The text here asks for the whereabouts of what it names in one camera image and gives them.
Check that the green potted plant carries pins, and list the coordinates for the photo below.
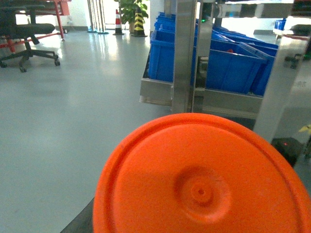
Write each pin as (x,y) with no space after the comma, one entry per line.
(127,10)

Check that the stainless steel rack frame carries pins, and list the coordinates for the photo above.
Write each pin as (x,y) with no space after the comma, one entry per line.
(275,101)

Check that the blue plastic bin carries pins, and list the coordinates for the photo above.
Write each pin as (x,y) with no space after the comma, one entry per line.
(232,66)
(161,60)

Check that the red metal table frame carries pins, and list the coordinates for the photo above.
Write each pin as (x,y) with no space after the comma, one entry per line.
(56,8)

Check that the black office chair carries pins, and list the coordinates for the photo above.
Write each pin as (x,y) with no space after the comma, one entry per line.
(11,30)

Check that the red white traffic cone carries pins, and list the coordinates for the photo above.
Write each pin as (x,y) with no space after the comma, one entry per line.
(118,24)

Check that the yellow black traffic cone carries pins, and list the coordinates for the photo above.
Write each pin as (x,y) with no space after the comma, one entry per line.
(138,24)

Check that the black box with red light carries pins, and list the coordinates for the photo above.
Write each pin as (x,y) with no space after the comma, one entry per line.
(289,148)

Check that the orange cylindrical capacitor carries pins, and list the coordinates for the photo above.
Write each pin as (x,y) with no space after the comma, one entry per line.
(198,173)

